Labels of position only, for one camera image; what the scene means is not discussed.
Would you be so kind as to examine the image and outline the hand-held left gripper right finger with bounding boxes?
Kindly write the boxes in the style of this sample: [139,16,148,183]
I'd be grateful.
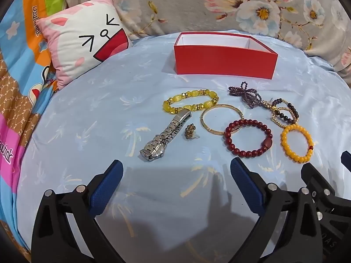
[230,157,327,263]

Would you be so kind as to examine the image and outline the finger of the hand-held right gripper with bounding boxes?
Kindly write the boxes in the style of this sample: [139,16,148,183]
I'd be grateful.
[301,163,351,263]
[341,151,351,172]

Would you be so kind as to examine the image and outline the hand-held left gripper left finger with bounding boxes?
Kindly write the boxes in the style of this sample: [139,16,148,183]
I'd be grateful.
[31,160,124,263]

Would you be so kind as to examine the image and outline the red bead bracelet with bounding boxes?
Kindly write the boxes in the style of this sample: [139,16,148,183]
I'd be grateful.
[224,119,273,158]

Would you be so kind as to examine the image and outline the orange bead bracelet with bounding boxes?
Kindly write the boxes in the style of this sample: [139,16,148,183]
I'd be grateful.
[280,124,314,164]

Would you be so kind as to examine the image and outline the silver metal wristwatch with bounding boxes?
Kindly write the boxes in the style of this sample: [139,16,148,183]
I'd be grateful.
[140,109,192,162]

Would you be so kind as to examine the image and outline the dark bead gold bracelet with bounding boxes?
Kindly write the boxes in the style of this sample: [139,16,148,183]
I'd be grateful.
[267,99,299,129]

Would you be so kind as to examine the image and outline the small bronze brooch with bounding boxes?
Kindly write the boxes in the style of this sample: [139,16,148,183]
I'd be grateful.
[184,124,197,140]

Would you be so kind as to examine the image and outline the gold bangle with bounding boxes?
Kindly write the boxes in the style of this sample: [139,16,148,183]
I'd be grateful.
[200,104,244,137]

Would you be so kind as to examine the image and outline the yellow bead bracelet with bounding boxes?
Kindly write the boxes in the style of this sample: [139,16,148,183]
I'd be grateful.
[163,89,220,115]

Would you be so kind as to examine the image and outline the red cardboard box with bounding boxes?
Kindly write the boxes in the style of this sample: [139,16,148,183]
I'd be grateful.
[174,32,279,80]

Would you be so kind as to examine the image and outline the light blue palm bedsheet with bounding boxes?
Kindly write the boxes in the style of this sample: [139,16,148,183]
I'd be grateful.
[16,29,351,263]

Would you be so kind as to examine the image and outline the purple bead strand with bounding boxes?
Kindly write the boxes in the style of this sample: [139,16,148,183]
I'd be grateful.
[228,82,270,108]

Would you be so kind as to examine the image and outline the colourful cartoon blanket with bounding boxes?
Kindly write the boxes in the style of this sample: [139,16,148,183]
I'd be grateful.
[0,0,69,252]

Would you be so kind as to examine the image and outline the pink cartoon face pillow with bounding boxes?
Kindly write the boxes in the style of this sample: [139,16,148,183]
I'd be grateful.
[37,0,133,90]

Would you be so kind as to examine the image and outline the grey floral blanket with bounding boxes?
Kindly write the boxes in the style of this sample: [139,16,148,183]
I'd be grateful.
[63,0,351,85]

